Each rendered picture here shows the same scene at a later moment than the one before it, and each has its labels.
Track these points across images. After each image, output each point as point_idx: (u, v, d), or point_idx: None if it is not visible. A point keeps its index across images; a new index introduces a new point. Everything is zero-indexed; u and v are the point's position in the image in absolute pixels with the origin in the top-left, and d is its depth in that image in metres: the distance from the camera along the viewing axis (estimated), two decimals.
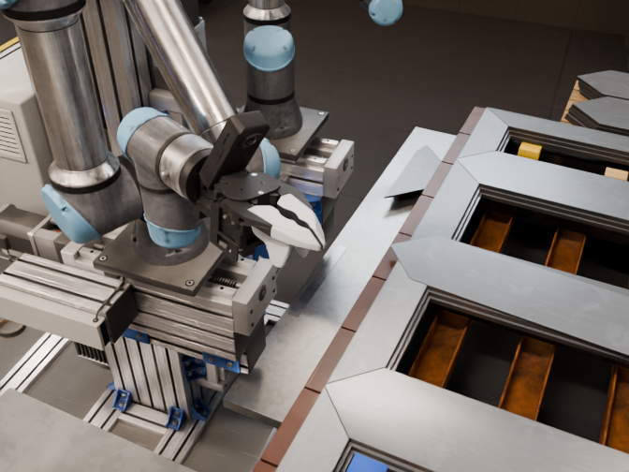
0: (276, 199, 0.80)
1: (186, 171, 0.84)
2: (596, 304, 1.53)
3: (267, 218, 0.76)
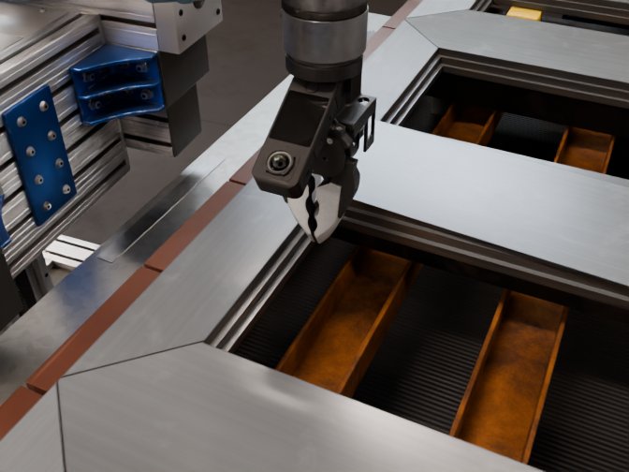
0: (327, 178, 0.69)
1: (285, 61, 0.64)
2: None
3: None
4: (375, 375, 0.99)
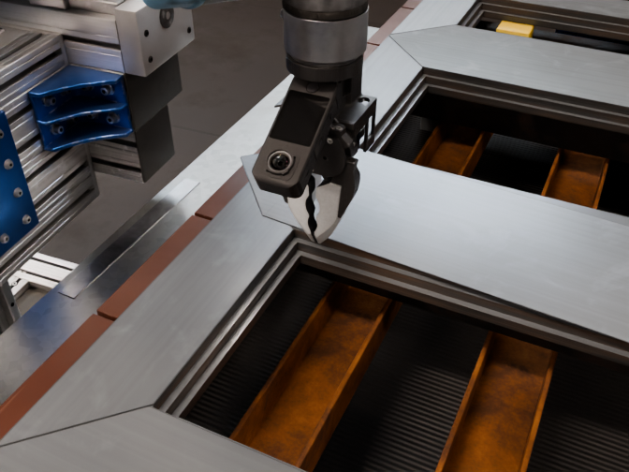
0: (327, 178, 0.69)
1: (285, 61, 0.64)
2: None
3: None
4: (354, 416, 0.94)
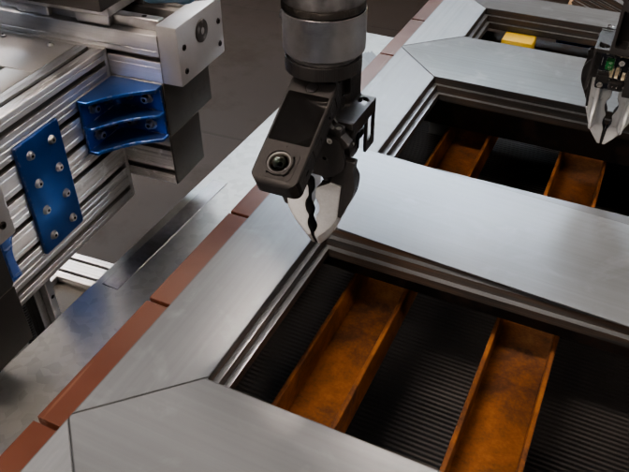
0: (327, 178, 0.69)
1: (285, 61, 0.64)
2: None
3: None
4: (373, 397, 1.03)
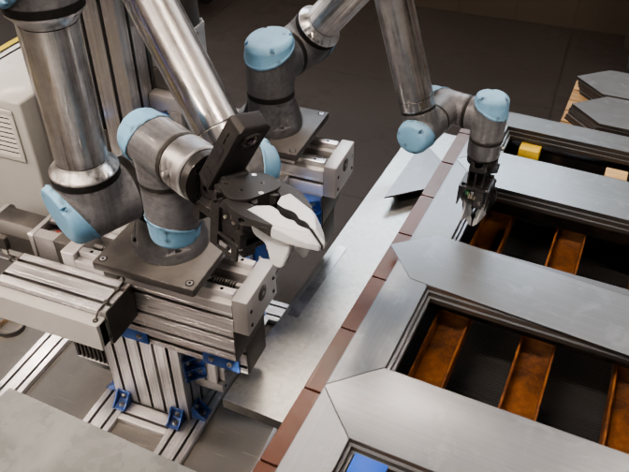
0: (276, 199, 0.80)
1: (186, 171, 0.84)
2: (596, 304, 1.53)
3: (267, 218, 0.76)
4: (446, 381, 1.74)
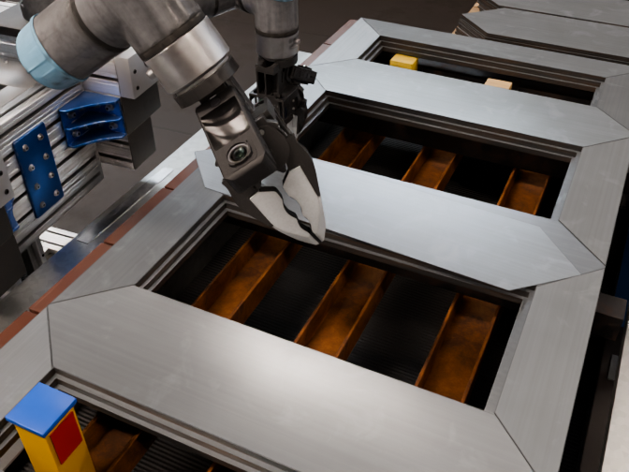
0: (284, 170, 0.72)
1: (180, 104, 0.68)
2: (428, 215, 1.22)
3: (269, 215, 0.73)
4: (270, 321, 1.43)
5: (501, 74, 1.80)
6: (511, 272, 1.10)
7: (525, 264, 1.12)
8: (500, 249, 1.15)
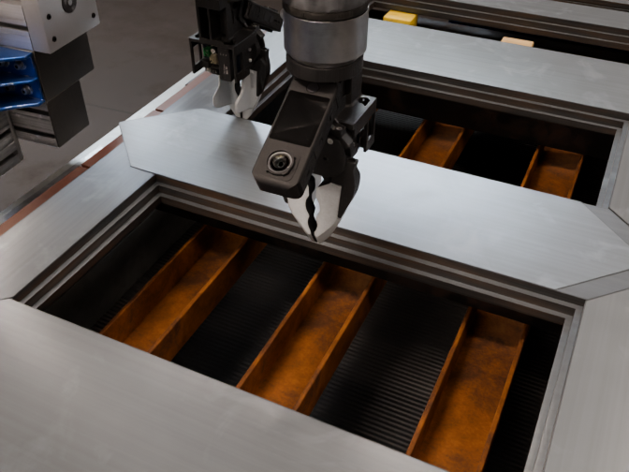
0: (327, 178, 0.69)
1: (285, 61, 0.64)
2: (431, 192, 0.91)
3: None
4: (226, 341, 1.11)
5: (519, 35, 1.48)
6: (554, 264, 0.80)
7: (571, 252, 0.81)
8: (533, 233, 0.84)
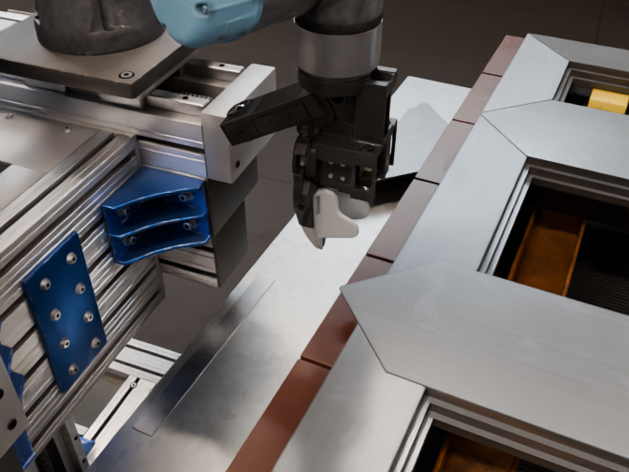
0: (308, 181, 0.69)
1: None
2: None
3: None
4: None
5: None
6: None
7: None
8: None
